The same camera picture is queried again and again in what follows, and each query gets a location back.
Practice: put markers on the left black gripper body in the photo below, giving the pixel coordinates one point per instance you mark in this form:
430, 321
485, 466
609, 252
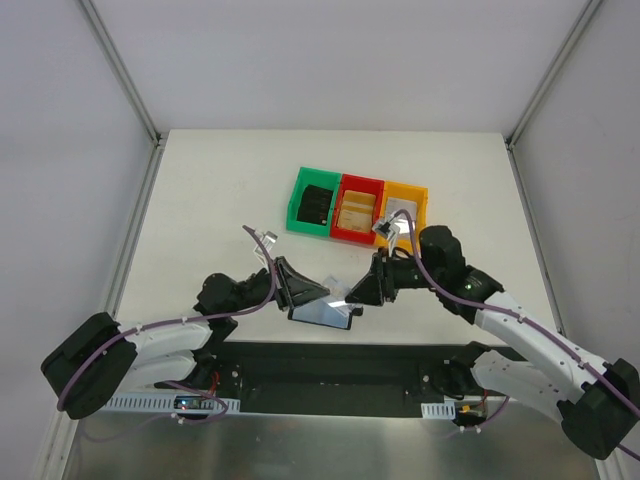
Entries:
280, 283

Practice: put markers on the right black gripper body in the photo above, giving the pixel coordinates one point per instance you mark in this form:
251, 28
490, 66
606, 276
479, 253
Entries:
379, 277

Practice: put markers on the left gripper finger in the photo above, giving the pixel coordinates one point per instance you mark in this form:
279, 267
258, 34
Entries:
318, 309
298, 286

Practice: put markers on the white credit card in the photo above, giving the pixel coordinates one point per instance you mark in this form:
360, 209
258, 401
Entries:
338, 290

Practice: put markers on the black leather card holder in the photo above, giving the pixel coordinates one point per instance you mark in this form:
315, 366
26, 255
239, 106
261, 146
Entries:
341, 317

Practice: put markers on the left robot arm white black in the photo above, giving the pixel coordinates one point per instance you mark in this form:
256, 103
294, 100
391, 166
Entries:
103, 357

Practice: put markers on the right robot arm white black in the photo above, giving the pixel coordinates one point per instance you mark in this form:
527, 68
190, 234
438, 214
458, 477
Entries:
596, 402

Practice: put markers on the gold cards in red bin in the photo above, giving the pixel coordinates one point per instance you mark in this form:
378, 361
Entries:
356, 211

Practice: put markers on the black cards in green bin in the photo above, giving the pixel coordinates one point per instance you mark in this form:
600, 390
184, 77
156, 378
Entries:
314, 205

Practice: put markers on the yellow plastic bin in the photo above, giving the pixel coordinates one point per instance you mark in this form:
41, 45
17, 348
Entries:
412, 198

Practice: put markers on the red plastic bin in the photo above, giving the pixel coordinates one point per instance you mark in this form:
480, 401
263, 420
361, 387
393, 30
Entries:
360, 184

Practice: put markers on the green plastic bin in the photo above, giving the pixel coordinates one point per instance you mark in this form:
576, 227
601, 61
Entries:
321, 178

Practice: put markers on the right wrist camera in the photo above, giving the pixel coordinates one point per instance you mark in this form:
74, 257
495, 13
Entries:
386, 233

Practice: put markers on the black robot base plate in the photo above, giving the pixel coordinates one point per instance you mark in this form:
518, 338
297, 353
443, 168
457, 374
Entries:
389, 381

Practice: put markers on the right white cable duct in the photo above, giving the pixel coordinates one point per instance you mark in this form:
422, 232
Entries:
439, 411

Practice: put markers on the white cable duct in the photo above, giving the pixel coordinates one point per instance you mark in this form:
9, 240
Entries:
169, 403
439, 411

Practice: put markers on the right aluminium table rail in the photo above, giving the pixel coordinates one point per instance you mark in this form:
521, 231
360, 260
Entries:
534, 233

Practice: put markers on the aluminium table rail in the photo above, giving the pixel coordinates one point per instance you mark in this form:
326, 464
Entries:
114, 289
534, 233

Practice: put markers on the left aluminium table rail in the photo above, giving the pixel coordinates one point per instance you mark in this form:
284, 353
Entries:
114, 289

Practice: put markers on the left white cable duct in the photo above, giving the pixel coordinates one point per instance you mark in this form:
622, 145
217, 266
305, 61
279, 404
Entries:
169, 403

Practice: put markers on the left aluminium frame post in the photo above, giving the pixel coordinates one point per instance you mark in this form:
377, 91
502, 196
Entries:
119, 69

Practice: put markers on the aluminium frame post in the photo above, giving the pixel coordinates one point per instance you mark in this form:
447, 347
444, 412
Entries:
569, 44
119, 69

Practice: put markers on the right aluminium frame post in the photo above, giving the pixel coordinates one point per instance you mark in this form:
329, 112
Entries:
569, 44

